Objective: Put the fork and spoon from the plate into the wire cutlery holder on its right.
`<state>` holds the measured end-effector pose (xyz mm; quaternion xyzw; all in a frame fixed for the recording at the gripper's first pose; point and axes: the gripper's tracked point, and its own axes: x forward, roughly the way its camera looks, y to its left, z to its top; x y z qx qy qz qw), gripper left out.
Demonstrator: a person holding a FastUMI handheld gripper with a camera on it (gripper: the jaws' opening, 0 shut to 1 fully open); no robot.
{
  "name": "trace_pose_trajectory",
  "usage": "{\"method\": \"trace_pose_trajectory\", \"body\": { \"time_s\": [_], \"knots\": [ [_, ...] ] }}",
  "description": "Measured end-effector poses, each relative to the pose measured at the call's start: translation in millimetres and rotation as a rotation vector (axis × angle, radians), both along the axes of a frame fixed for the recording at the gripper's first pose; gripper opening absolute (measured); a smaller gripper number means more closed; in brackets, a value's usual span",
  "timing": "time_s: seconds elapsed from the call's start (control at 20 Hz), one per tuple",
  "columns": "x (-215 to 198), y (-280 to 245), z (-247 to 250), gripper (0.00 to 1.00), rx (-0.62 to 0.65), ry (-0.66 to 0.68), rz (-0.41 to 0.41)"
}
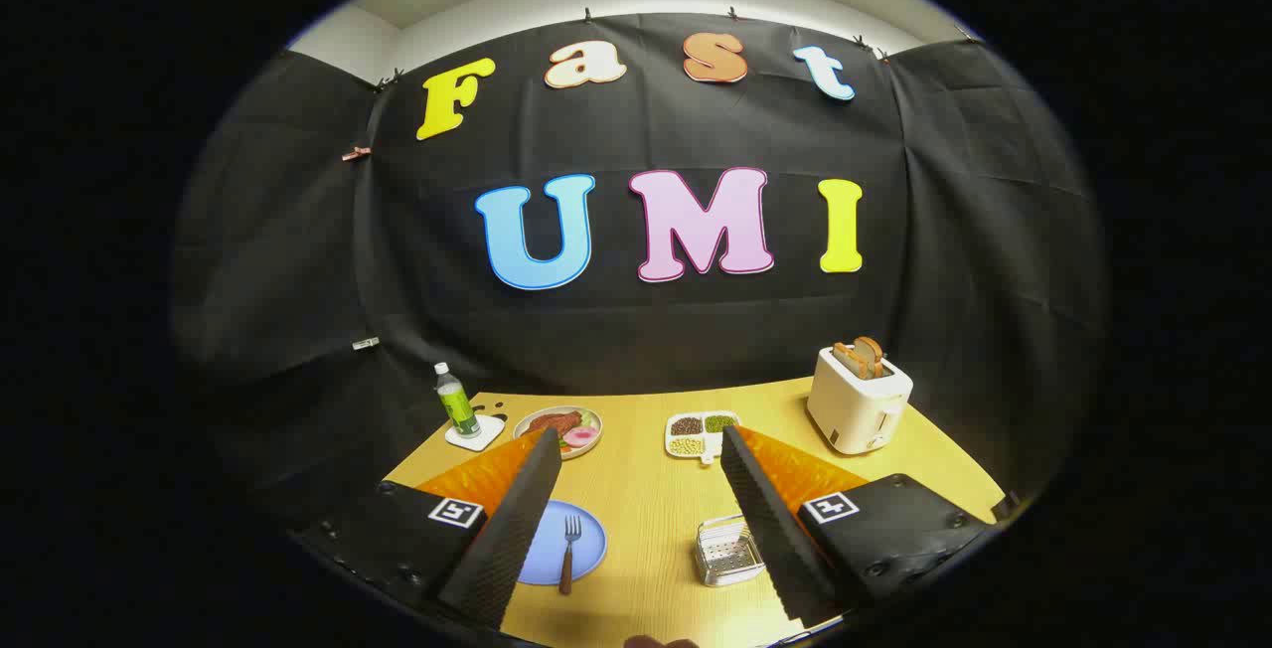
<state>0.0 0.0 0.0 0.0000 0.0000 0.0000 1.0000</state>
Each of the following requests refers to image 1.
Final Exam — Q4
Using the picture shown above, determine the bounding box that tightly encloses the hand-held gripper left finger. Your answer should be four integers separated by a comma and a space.
293, 427, 564, 631

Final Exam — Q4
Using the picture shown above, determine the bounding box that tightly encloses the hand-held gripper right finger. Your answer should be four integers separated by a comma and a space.
719, 424, 995, 629

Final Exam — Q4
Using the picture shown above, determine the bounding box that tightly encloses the wooden handled metal fork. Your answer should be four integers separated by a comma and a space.
558, 515, 583, 596

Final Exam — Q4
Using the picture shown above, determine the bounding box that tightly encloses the blue round plate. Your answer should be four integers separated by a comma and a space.
517, 500, 608, 586

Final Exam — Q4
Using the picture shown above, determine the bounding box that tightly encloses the white divided bean tray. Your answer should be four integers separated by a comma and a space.
665, 410, 741, 466

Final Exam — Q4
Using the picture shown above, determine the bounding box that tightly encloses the white square coaster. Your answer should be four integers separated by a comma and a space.
444, 413, 506, 452

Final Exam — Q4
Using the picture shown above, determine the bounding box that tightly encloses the beige food plate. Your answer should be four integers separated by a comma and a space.
513, 406, 603, 460

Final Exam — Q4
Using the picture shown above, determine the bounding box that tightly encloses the green labelled drink bottle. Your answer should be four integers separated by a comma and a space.
433, 362, 482, 438

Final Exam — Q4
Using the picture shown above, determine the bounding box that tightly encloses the white toaster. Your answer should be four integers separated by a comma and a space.
806, 345, 914, 456

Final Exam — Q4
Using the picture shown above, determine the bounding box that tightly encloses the metal wire cutlery basket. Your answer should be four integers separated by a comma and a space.
696, 515, 766, 587

